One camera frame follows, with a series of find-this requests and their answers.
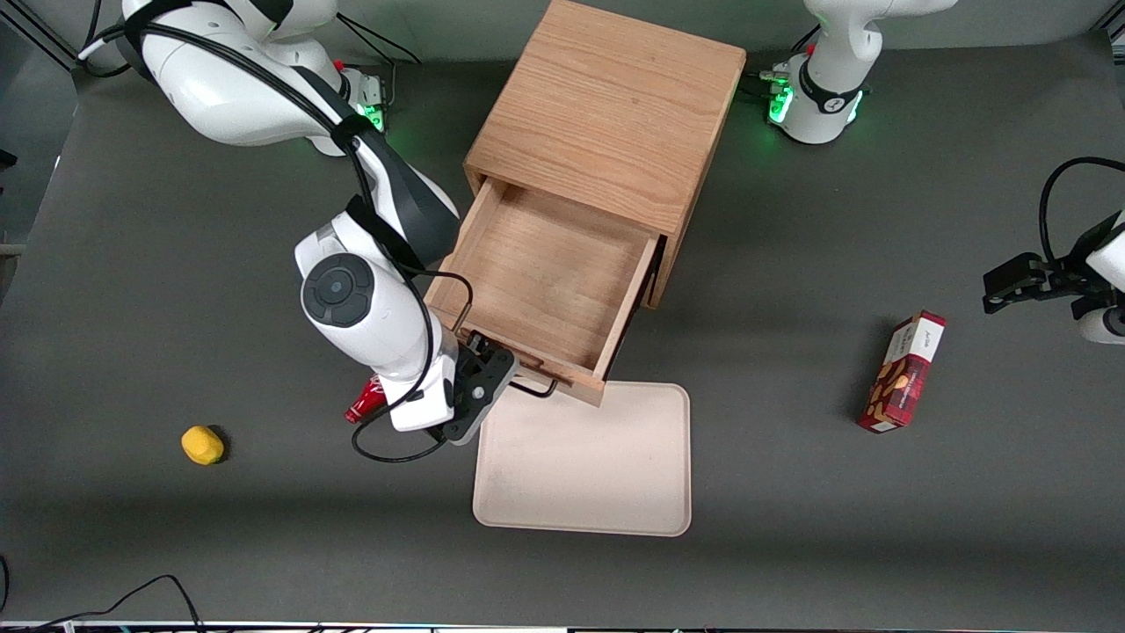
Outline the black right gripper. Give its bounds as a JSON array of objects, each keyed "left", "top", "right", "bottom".
[{"left": 441, "top": 330, "right": 520, "bottom": 446}]

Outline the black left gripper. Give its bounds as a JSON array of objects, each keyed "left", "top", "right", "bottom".
[{"left": 982, "top": 220, "right": 1115, "bottom": 316}]

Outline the black metal drawer handle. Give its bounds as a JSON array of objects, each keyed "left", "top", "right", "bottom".
[{"left": 455, "top": 302, "right": 561, "bottom": 399}]

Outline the wooden drawer with handle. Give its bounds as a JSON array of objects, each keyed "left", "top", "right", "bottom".
[{"left": 425, "top": 175, "right": 663, "bottom": 408}]

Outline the oak wooden drawer cabinet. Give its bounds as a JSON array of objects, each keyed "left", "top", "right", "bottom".
[{"left": 463, "top": 0, "right": 748, "bottom": 310}]

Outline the red cola bottle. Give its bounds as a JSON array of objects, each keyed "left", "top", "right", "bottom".
[{"left": 344, "top": 374, "right": 388, "bottom": 426}]

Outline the red cookie box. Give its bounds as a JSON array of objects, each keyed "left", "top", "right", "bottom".
[{"left": 858, "top": 310, "right": 947, "bottom": 433}]

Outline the beige plastic tray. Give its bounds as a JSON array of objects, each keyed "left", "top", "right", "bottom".
[{"left": 472, "top": 380, "right": 693, "bottom": 538}]

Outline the yellow lemon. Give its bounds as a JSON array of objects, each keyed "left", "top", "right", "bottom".
[{"left": 181, "top": 426, "right": 226, "bottom": 466}]

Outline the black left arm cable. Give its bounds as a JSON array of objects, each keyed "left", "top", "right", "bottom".
[{"left": 1038, "top": 156, "right": 1125, "bottom": 265}]

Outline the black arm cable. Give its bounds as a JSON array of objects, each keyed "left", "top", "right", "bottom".
[
  {"left": 79, "top": 19, "right": 476, "bottom": 465},
  {"left": 1038, "top": 156, "right": 1125, "bottom": 265}
]

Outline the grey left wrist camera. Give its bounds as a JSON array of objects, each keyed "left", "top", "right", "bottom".
[{"left": 1071, "top": 297, "right": 1125, "bottom": 346}]

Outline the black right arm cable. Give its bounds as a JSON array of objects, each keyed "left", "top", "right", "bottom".
[{"left": 79, "top": 19, "right": 476, "bottom": 465}]

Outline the black right base cable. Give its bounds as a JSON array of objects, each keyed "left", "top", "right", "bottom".
[{"left": 337, "top": 11, "right": 423, "bottom": 66}]

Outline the black cable on table edge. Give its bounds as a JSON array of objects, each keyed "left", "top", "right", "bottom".
[{"left": 25, "top": 574, "right": 208, "bottom": 633}]

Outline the black frame bar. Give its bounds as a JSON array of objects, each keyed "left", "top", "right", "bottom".
[{"left": 0, "top": 4, "right": 82, "bottom": 73}]

